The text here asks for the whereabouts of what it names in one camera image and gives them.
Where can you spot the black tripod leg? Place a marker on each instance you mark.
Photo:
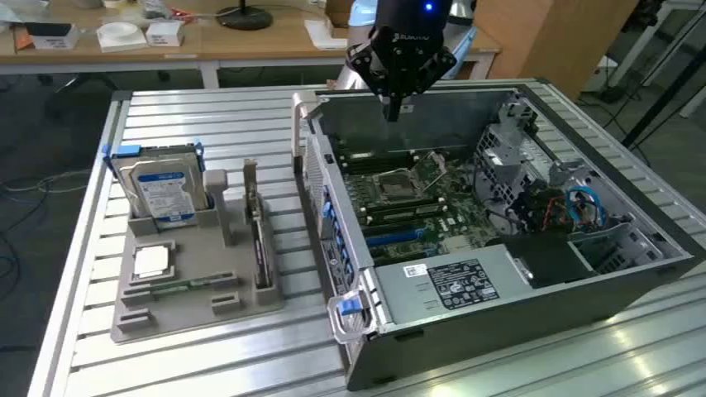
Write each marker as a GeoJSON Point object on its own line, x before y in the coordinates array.
{"type": "Point", "coordinates": [662, 89]}

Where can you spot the black RAM stick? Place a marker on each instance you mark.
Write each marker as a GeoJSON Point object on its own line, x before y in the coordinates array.
{"type": "Point", "coordinates": [411, 211]}

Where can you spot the brown cardboard box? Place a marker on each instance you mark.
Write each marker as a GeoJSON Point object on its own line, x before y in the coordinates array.
{"type": "Point", "coordinates": [337, 12]}

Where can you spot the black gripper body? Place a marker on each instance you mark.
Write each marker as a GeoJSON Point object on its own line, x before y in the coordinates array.
{"type": "Point", "coordinates": [408, 49]}

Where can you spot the white box with round recess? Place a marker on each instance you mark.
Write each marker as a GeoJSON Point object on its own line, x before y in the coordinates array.
{"type": "Point", "coordinates": [121, 38]}

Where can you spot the clear plastic bag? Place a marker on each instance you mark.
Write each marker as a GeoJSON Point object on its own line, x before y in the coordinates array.
{"type": "Point", "coordinates": [21, 12]}

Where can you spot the graphics card with metal bracket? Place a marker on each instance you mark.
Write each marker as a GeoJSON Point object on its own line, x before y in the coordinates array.
{"type": "Point", "coordinates": [260, 248]}

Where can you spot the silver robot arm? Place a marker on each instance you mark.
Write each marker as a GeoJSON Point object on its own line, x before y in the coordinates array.
{"type": "Point", "coordinates": [344, 80]}

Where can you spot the green RAM stick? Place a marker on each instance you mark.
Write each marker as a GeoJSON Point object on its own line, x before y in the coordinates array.
{"type": "Point", "coordinates": [186, 283]}

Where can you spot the silver chipset heatsink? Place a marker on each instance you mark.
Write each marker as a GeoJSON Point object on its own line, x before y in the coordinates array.
{"type": "Point", "coordinates": [455, 245]}

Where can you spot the perforated metal drive cage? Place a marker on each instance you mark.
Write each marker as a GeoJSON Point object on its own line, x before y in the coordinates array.
{"type": "Point", "coordinates": [501, 161]}

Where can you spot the blue expansion slot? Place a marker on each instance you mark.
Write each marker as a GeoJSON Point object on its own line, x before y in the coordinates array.
{"type": "Point", "coordinates": [393, 239]}

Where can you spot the white labelled box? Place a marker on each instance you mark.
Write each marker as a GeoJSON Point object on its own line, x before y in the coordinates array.
{"type": "Point", "coordinates": [164, 34]}

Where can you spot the grey metal disk bay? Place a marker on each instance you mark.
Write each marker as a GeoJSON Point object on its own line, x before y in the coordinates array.
{"type": "Point", "coordinates": [634, 244]}

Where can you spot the CPU socket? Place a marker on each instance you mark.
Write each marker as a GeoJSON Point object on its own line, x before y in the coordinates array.
{"type": "Point", "coordinates": [395, 185]}

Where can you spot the wooden cabinet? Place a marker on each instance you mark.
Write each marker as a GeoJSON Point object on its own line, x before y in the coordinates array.
{"type": "Point", "coordinates": [551, 41]}

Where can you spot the black long expansion slot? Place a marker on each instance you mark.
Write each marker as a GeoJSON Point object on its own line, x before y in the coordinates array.
{"type": "Point", "coordinates": [391, 228]}

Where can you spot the black round lamp base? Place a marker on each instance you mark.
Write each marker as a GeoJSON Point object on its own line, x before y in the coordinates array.
{"type": "Point", "coordinates": [244, 18]}

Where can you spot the grey power supply unit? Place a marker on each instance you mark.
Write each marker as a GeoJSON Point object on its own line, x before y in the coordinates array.
{"type": "Point", "coordinates": [408, 297]}

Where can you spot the hard disk in blue caddy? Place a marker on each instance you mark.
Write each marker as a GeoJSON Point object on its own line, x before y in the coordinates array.
{"type": "Point", "coordinates": [162, 194]}

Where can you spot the wooden desk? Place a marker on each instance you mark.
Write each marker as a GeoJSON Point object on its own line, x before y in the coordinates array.
{"type": "Point", "coordinates": [201, 41]}

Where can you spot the white box with black top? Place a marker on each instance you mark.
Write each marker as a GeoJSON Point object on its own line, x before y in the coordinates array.
{"type": "Point", "coordinates": [53, 37]}

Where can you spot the white flat box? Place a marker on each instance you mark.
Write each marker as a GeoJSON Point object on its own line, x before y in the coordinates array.
{"type": "Point", "coordinates": [321, 37]}

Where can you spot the metal socket cover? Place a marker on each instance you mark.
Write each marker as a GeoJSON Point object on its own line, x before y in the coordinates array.
{"type": "Point", "coordinates": [431, 167]}

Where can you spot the black open PC case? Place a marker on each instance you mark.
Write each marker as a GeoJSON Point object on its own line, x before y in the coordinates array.
{"type": "Point", "coordinates": [496, 331]}

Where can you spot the orange flat box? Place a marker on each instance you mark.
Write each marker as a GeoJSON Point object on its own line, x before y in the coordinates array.
{"type": "Point", "coordinates": [22, 41]}

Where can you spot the blue case release latch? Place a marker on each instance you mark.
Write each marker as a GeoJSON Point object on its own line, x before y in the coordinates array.
{"type": "Point", "coordinates": [348, 308]}

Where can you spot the grey printed parts rack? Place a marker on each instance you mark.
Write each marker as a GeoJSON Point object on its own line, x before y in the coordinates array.
{"type": "Point", "coordinates": [192, 297]}

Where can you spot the green motherboard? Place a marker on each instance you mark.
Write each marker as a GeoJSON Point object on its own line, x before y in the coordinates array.
{"type": "Point", "coordinates": [457, 194]}

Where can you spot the silver CPU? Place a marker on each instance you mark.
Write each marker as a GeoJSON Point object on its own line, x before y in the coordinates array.
{"type": "Point", "coordinates": [153, 262]}

